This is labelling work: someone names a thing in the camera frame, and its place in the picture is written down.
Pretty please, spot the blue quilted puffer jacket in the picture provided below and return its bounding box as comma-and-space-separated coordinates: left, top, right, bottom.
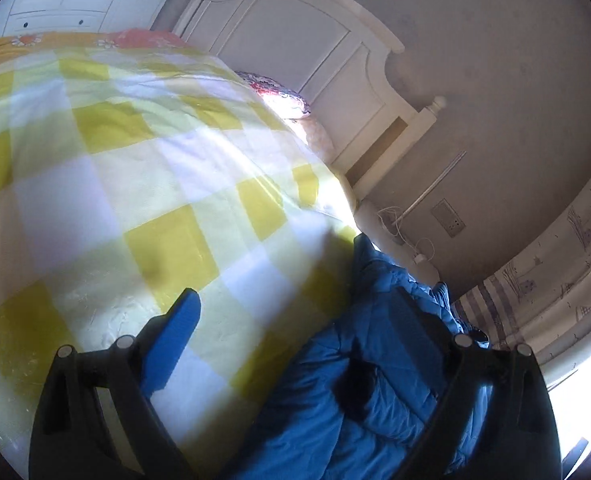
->
222, 234, 489, 479

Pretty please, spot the patterned cream curtain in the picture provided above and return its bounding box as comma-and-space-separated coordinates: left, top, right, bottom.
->
454, 178, 591, 362

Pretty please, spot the white bedside table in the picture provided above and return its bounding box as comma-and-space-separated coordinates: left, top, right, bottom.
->
354, 200, 441, 286

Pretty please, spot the yellow white checkered bedsheet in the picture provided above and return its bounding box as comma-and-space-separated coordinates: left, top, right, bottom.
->
0, 40, 355, 478

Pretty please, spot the cream pink pillow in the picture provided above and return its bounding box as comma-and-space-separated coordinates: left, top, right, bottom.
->
290, 115, 335, 164

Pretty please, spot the floral patterned pillow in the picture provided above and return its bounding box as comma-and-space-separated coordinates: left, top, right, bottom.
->
237, 72, 311, 120

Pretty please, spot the orange floral blanket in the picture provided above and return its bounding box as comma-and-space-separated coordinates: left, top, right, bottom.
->
0, 28, 187, 64

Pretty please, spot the white wooden headboard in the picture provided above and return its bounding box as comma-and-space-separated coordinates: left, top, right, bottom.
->
173, 0, 446, 200

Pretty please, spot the window with brown frame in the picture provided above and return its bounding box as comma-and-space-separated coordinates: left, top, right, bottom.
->
549, 357, 591, 472

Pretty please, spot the wall power socket plate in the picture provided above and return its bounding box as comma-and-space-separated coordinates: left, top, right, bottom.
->
431, 200, 466, 238

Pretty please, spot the white charger cable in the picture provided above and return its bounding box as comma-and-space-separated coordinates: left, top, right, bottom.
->
375, 204, 437, 266

